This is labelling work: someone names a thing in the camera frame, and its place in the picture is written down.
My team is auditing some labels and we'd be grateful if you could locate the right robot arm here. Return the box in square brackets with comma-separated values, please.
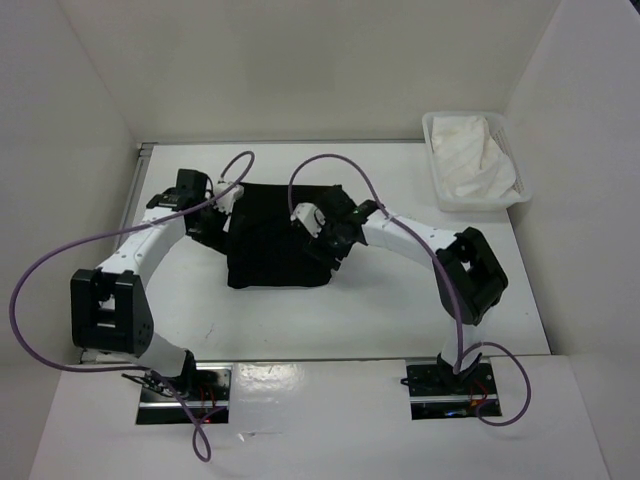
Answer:
[290, 185, 508, 393]

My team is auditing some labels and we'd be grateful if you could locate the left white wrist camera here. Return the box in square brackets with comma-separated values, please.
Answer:
[211, 182, 244, 215]

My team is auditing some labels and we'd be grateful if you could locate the white skirt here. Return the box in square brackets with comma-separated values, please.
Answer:
[431, 115, 519, 201]

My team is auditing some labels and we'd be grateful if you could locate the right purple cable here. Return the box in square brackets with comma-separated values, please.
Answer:
[288, 153, 532, 427]

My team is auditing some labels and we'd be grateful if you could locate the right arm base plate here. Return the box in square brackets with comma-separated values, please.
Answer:
[400, 359, 502, 421]

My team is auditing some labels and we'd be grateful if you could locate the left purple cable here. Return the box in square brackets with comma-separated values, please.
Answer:
[8, 151, 257, 462]

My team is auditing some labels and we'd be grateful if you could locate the purple cable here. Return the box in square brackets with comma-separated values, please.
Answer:
[288, 153, 532, 427]
[8, 151, 257, 462]

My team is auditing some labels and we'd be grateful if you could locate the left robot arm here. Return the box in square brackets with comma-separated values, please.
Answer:
[70, 169, 244, 400]

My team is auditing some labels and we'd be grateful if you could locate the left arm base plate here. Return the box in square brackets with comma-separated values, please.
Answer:
[133, 363, 233, 426]

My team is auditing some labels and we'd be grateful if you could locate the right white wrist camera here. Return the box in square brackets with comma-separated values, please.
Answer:
[291, 202, 326, 238]

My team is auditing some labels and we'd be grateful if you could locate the black skirt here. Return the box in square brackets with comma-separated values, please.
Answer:
[194, 183, 332, 289]

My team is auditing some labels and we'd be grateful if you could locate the white plastic laundry basket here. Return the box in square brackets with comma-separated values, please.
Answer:
[422, 111, 532, 212]

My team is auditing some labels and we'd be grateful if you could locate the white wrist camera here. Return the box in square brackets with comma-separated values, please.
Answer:
[211, 182, 244, 215]
[291, 202, 326, 238]

